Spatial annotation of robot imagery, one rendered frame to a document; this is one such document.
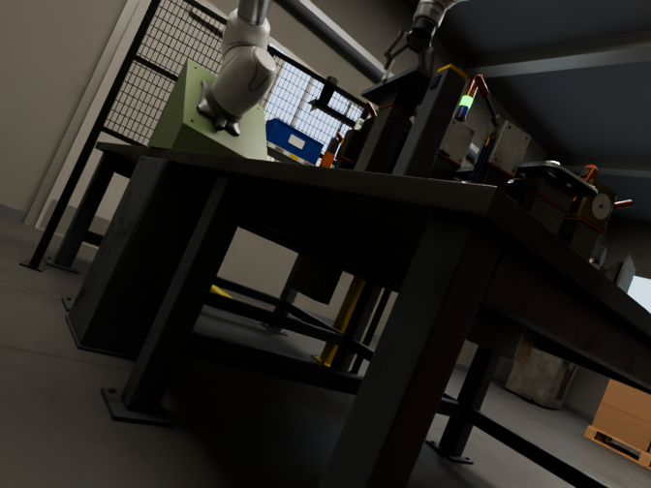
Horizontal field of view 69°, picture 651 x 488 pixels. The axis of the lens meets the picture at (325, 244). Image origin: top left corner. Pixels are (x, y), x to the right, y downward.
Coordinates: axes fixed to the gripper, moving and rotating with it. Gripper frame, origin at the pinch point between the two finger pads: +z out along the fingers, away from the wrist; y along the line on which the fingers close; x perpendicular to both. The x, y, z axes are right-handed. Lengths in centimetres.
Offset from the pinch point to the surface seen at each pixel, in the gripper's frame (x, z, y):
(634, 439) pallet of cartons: 229, 112, 433
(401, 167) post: -28.2, 31.5, 1.4
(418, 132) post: -29.4, 21.5, 1.7
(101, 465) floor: -47, 116, -39
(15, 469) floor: -56, 116, -53
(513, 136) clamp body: -37.7, 13.9, 22.7
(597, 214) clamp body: -34, 20, 58
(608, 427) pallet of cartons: 250, 113, 422
